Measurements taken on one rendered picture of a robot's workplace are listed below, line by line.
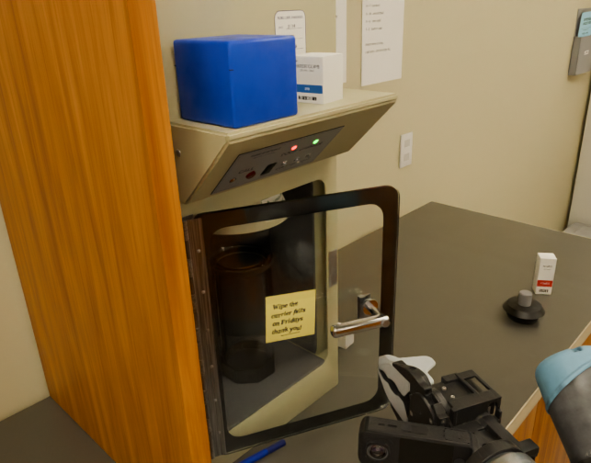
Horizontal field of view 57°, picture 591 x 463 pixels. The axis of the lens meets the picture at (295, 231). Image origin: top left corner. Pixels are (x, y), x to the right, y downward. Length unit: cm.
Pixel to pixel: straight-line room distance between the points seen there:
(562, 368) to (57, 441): 83
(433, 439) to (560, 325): 83
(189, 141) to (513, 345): 88
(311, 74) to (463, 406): 44
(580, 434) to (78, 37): 63
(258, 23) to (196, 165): 22
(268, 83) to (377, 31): 110
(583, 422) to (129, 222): 51
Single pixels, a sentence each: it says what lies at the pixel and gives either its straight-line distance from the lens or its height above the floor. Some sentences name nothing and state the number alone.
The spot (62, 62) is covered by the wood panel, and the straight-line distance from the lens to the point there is 68.
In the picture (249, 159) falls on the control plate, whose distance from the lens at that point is 65.
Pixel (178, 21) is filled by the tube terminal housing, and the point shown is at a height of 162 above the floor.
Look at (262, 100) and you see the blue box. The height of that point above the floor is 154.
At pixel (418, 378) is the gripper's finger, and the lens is 64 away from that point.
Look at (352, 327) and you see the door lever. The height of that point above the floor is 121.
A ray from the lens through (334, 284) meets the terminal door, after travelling 80.
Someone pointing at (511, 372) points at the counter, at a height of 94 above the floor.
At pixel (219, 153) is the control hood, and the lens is 60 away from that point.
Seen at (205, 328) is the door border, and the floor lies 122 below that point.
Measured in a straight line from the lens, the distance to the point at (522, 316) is 134.
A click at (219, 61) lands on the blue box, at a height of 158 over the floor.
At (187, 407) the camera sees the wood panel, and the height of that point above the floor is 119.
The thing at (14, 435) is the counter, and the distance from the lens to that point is 115.
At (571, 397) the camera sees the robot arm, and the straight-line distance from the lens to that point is 62.
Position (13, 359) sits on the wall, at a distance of 118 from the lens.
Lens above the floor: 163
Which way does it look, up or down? 23 degrees down
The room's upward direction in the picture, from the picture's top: 2 degrees counter-clockwise
